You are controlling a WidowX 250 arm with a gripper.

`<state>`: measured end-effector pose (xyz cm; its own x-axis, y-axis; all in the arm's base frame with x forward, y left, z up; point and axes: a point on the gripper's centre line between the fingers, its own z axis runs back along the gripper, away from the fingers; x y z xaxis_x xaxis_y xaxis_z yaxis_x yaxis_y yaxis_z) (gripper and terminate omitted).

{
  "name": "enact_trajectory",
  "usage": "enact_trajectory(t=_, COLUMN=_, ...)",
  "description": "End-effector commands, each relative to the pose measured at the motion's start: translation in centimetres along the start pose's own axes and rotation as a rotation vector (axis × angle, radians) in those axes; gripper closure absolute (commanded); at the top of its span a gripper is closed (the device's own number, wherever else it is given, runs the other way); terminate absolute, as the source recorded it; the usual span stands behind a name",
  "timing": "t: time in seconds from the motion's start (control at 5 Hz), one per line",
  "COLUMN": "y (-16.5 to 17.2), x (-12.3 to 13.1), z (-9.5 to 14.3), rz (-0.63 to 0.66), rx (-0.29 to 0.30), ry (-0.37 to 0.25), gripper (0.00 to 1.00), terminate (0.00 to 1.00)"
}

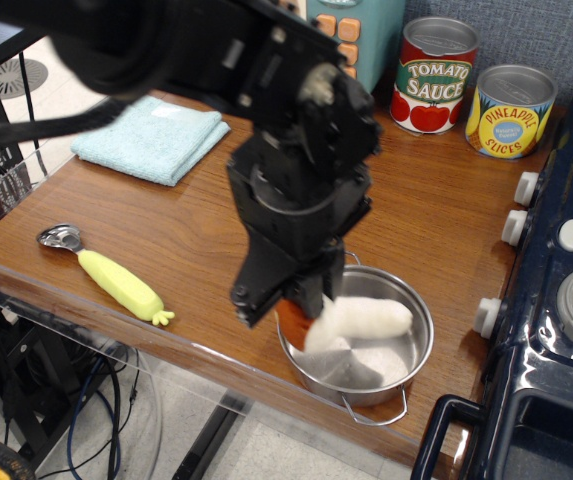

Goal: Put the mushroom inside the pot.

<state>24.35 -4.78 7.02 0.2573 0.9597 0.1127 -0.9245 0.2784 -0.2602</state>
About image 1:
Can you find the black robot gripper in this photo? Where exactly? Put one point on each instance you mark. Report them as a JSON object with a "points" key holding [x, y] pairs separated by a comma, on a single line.
{"points": [[298, 191]]}

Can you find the white plush mushroom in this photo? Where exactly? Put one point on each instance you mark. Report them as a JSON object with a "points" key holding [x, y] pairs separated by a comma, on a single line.
{"points": [[359, 318]]}

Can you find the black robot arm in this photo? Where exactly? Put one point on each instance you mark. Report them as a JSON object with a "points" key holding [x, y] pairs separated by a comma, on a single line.
{"points": [[243, 58]]}

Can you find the stainless steel pot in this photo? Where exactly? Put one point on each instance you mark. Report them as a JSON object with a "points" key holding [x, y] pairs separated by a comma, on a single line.
{"points": [[354, 372]]}

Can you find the white stove knob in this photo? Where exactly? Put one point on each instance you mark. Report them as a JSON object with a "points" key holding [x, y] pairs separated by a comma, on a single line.
{"points": [[486, 316], [525, 188], [514, 227]]}

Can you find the light blue folded cloth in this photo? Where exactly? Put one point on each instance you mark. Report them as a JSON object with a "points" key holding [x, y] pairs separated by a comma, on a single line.
{"points": [[153, 140]]}

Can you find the toy microwave teal and cream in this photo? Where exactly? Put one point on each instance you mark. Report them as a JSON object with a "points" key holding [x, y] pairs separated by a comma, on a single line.
{"points": [[367, 33]]}

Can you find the tomato sauce toy can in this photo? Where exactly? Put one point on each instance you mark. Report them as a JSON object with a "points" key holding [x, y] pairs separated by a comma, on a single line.
{"points": [[435, 65]]}

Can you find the pineapple slices toy can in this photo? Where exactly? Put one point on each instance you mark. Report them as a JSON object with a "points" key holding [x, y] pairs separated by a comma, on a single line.
{"points": [[510, 110]]}

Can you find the dark blue toy stove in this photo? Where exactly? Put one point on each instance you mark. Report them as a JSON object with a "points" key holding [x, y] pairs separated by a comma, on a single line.
{"points": [[523, 426]]}

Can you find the spoon with yellow handle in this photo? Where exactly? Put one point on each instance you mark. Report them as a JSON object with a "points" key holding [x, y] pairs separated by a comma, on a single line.
{"points": [[122, 285]]}

